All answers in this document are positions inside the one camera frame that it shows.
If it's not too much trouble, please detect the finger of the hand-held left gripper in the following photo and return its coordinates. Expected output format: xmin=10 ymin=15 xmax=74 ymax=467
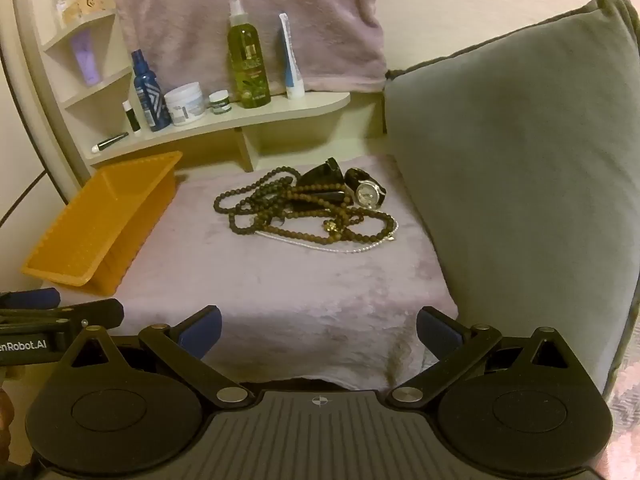
xmin=0 ymin=287 xmax=62 ymax=311
xmin=0 ymin=298 xmax=125 ymax=330

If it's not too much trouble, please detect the purple tube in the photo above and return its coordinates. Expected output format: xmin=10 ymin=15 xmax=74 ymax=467
xmin=70 ymin=30 xmax=102 ymax=87

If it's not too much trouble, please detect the grey cushion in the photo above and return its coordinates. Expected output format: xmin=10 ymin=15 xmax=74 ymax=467
xmin=382 ymin=0 xmax=640 ymax=403

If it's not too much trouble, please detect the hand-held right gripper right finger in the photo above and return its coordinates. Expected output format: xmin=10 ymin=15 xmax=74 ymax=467
xmin=387 ymin=306 xmax=576 ymax=408

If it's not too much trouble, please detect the orange plastic tray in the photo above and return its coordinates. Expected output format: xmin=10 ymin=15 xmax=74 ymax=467
xmin=20 ymin=150 xmax=183 ymax=297

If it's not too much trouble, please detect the black cuff bracelet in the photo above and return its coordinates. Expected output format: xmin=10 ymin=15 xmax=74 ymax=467
xmin=297 ymin=156 xmax=346 ymax=192

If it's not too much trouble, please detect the black cylinder case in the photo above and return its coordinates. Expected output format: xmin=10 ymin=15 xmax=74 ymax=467
xmin=287 ymin=187 xmax=349 ymax=213

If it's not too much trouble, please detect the white cream jar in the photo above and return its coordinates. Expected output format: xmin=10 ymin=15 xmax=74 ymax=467
xmin=164 ymin=82 xmax=207 ymax=127

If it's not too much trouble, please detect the green spray bottle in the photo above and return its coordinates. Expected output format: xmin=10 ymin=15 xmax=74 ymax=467
xmin=227 ymin=0 xmax=272 ymax=109

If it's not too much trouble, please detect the blue white tube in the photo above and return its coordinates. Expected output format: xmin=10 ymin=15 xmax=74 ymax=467
xmin=278 ymin=12 xmax=306 ymax=100

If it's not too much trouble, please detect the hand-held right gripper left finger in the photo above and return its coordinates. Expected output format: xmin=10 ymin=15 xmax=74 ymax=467
xmin=62 ymin=305 xmax=256 ymax=409

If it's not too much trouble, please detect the hanging pink towel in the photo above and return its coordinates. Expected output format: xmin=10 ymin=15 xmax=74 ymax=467
xmin=107 ymin=0 xmax=388 ymax=94

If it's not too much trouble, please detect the tan patterned box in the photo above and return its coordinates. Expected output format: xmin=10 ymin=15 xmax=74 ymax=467
xmin=64 ymin=0 xmax=117 ymax=26

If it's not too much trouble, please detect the dark bead necklace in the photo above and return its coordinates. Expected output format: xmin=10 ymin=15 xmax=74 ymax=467
xmin=213 ymin=167 xmax=303 ymax=236

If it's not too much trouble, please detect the white lip balm stick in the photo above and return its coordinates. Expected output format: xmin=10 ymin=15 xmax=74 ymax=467
xmin=122 ymin=101 xmax=142 ymax=136

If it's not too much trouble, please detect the pink patterned cloth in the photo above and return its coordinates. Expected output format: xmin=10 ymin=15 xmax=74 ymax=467
xmin=600 ymin=320 xmax=640 ymax=480

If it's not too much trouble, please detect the blue spray bottle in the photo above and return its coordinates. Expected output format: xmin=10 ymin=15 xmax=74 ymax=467
xmin=131 ymin=49 xmax=172 ymax=132

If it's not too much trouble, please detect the pink fluffy blanket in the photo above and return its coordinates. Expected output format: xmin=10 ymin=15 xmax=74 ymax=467
xmin=40 ymin=154 xmax=461 ymax=393

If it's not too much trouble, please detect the brown bead necklace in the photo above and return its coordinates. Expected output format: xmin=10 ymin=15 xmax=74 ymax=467
xmin=252 ymin=184 xmax=397 ymax=249

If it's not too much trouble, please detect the black tube with white cap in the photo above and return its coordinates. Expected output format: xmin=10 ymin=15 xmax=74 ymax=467
xmin=91 ymin=131 xmax=130 ymax=154

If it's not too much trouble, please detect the cream wooden shelf unit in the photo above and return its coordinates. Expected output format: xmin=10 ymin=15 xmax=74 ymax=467
xmin=10 ymin=0 xmax=352 ymax=186

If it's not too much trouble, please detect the white pearl necklace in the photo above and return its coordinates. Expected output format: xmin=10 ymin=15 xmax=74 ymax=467
xmin=254 ymin=216 xmax=401 ymax=256

